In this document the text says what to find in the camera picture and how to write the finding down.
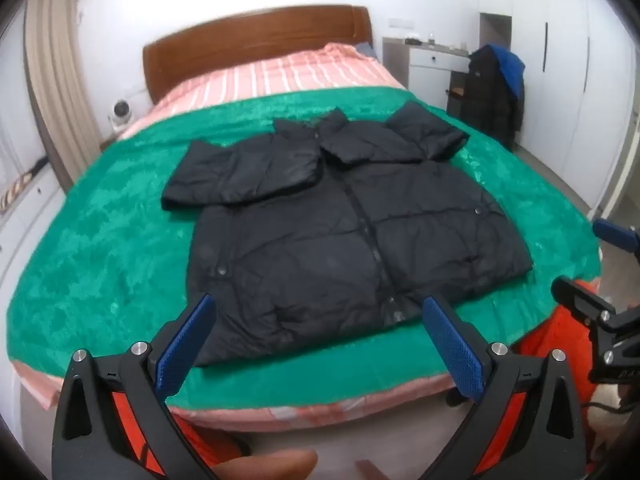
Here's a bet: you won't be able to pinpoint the black coat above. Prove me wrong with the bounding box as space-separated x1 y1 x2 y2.
447 46 523 148

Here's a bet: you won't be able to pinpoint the small white fan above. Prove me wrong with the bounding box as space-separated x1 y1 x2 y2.
109 97 137 133

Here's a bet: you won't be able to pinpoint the beige curtain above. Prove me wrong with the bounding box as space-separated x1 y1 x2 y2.
24 0 103 196

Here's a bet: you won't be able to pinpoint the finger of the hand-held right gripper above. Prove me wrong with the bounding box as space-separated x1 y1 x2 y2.
551 276 640 386
592 217 640 257

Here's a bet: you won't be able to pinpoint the black puffer jacket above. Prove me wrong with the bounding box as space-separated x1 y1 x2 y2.
161 100 533 367

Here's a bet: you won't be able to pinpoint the person's orange trousers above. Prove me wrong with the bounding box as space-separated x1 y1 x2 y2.
172 304 603 466

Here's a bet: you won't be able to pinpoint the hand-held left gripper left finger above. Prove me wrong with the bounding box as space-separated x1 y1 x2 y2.
51 293 236 480

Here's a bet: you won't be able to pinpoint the white window cabinet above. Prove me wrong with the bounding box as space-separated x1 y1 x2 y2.
0 160 68 311

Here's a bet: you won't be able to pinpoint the person's left hand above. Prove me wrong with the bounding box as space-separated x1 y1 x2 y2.
210 449 388 480

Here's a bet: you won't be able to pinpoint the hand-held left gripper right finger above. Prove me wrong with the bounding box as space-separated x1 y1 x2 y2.
417 294 587 480

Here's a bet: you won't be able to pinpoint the white desk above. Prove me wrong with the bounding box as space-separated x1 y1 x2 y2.
382 35 473 111

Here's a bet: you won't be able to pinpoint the white wardrobe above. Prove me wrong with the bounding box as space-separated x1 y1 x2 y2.
477 0 640 213

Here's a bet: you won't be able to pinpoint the green blanket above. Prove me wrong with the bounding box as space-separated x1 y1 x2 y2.
6 86 603 408

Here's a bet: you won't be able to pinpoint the pink striped bed sheet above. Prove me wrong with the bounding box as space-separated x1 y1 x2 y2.
15 42 476 436

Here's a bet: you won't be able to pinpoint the wooden headboard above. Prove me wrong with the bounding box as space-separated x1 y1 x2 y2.
142 5 375 106

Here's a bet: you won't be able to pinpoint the blue garment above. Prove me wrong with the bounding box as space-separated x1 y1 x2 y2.
487 44 526 102

